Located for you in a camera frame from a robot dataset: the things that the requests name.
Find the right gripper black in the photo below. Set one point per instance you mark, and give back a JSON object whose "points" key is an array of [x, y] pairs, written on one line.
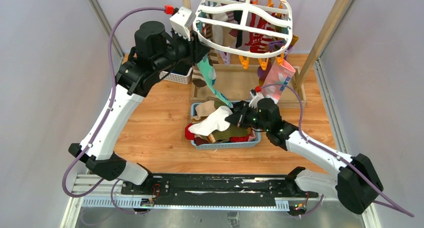
{"points": [[237, 118]]}

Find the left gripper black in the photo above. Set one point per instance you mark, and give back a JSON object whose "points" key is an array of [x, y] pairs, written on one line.
{"points": [[196, 49]]}

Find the mint green sock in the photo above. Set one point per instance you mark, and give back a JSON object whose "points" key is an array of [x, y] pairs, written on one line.
{"points": [[207, 71]]}

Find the white sock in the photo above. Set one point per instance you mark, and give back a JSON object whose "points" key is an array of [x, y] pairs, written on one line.
{"points": [[215, 121]]}

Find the white oval sock hanger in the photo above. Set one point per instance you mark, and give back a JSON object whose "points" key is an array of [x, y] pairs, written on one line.
{"points": [[274, 12]]}

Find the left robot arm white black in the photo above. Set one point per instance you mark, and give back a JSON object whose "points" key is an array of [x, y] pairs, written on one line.
{"points": [[155, 51]]}

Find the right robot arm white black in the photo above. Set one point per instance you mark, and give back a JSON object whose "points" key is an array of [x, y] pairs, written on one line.
{"points": [[353, 180]]}

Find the olive green sock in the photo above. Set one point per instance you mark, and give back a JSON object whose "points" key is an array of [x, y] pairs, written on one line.
{"points": [[232, 134]]}

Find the blue sock basket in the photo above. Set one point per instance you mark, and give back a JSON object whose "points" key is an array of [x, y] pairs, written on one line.
{"points": [[203, 143]]}

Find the white laundry basket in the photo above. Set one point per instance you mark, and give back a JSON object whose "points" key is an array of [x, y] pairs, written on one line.
{"points": [[177, 78]]}

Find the pink sock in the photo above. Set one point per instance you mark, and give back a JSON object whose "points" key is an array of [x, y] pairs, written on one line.
{"points": [[280, 73]]}

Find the red sock in basket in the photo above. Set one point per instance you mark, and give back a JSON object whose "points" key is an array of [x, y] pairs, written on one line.
{"points": [[189, 135]]}

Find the red patterned sock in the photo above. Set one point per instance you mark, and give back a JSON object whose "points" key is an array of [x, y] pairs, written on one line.
{"points": [[258, 43]]}

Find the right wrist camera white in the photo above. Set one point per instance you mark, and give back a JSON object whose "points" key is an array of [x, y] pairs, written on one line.
{"points": [[256, 96]]}

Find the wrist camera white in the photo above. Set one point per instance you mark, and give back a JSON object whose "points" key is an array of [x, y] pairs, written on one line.
{"points": [[256, 96], [181, 22]]}

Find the wooden rack frame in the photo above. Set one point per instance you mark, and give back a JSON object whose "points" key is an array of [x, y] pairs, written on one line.
{"points": [[238, 78]]}

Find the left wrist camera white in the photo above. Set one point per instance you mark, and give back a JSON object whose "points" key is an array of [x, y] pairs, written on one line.
{"points": [[181, 22]]}

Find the black mounting base plate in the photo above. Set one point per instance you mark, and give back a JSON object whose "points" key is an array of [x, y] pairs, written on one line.
{"points": [[218, 191]]}

